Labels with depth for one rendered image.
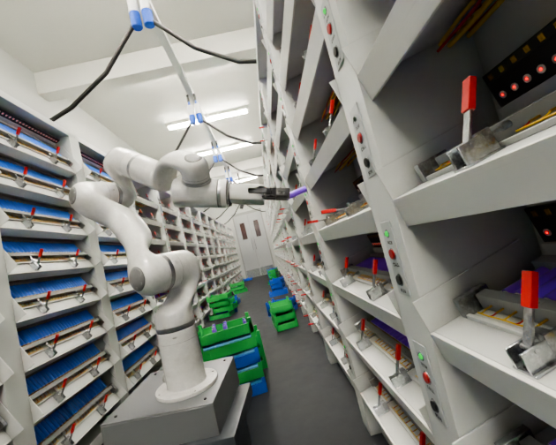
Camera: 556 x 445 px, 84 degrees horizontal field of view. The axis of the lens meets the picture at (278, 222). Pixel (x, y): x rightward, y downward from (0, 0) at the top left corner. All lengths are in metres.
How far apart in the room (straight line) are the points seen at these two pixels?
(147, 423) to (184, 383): 0.13
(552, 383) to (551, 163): 0.19
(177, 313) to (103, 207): 0.43
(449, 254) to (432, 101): 0.24
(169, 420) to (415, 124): 0.92
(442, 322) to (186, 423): 0.73
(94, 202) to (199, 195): 0.41
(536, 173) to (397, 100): 0.30
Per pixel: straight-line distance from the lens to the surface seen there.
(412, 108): 0.55
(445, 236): 0.53
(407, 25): 0.43
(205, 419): 1.00
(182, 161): 0.88
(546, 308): 0.44
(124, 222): 1.13
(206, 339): 1.78
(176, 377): 1.07
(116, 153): 1.16
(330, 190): 1.20
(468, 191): 0.36
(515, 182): 0.31
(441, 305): 0.52
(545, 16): 0.56
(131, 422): 1.07
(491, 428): 0.60
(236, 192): 0.87
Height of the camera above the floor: 0.72
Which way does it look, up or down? 5 degrees up
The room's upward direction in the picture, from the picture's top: 14 degrees counter-clockwise
